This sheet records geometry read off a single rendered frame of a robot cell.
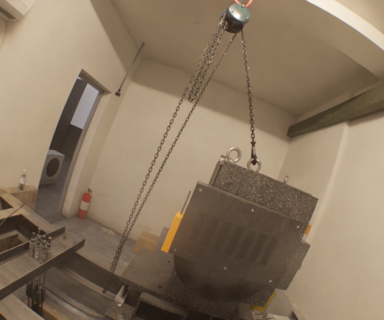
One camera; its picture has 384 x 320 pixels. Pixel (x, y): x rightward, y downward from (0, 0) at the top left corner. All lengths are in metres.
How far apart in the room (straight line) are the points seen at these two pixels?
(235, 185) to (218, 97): 2.62
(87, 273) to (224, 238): 1.20
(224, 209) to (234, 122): 2.65
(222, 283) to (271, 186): 0.46
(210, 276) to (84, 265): 1.07
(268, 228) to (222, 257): 0.21
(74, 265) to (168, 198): 2.02
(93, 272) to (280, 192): 1.37
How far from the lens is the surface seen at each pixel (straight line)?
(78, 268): 1.76
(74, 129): 8.40
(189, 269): 0.87
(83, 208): 3.62
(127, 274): 1.14
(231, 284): 0.92
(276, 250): 0.88
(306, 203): 1.03
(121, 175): 3.48
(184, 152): 3.26
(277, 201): 0.97
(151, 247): 3.18
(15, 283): 1.18
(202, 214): 0.78
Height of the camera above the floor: 1.55
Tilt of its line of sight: 1 degrees up
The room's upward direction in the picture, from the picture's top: 22 degrees clockwise
